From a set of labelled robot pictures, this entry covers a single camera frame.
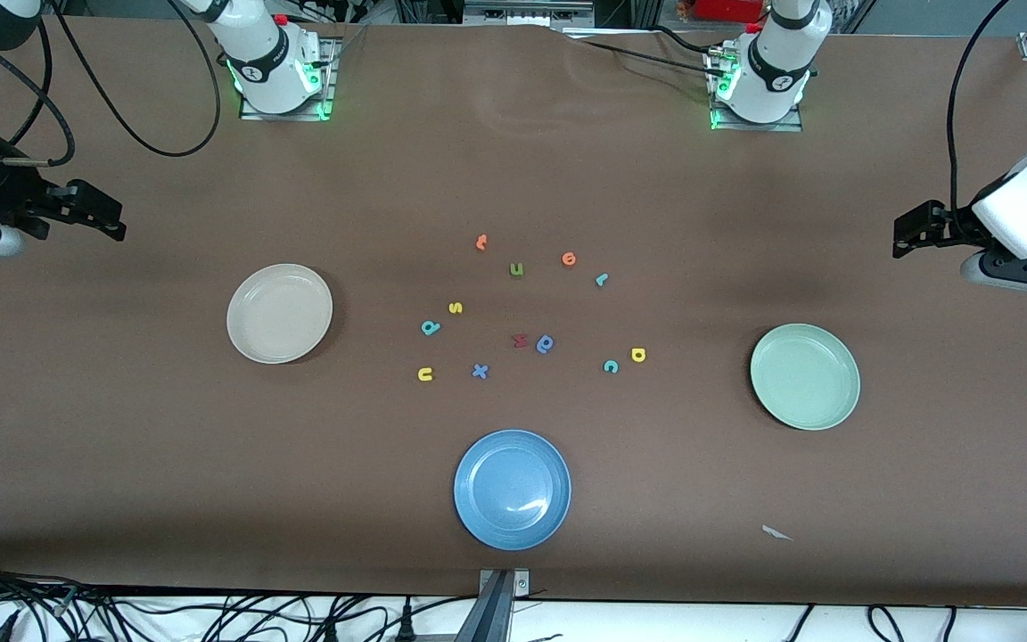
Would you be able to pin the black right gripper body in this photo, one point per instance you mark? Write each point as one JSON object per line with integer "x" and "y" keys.
{"x": 4, "y": 195}

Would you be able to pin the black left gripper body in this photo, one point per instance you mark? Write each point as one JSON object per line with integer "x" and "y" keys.
{"x": 949, "y": 224}

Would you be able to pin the teal foam letter p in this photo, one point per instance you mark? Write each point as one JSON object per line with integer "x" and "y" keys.
{"x": 431, "y": 327}

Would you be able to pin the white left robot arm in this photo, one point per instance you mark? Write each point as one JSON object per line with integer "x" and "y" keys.
{"x": 772, "y": 62}

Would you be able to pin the green round plate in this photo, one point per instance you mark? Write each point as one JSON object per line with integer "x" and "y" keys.
{"x": 805, "y": 376}

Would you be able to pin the beige round plate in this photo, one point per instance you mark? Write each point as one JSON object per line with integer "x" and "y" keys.
{"x": 280, "y": 314}

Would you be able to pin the red box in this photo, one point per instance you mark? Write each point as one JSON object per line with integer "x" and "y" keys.
{"x": 727, "y": 9}

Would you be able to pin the white paper scrap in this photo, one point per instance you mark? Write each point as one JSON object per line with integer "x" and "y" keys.
{"x": 776, "y": 533}

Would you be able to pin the blue foam letter q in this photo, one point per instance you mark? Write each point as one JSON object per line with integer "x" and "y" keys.
{"x": 546, "y": 343}

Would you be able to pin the brown table cover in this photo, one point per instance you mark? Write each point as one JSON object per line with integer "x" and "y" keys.
{"x": 513, "y": 178}

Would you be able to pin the blue round plate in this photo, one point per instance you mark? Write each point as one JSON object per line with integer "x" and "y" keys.
{"x": 513, "y": 490}

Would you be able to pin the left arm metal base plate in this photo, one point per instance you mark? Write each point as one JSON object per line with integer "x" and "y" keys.
{"x": 772, "y": 127}

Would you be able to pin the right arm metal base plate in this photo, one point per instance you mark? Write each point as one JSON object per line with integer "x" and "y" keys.
{"x": 299, "y": 116}

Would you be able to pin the aluminium frame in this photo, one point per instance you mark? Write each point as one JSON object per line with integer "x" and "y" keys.
{"x": 527, "y": 13}

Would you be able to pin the aluminium table edge bracket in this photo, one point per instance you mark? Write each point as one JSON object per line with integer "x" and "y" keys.
{"x": 500, "y": 606}

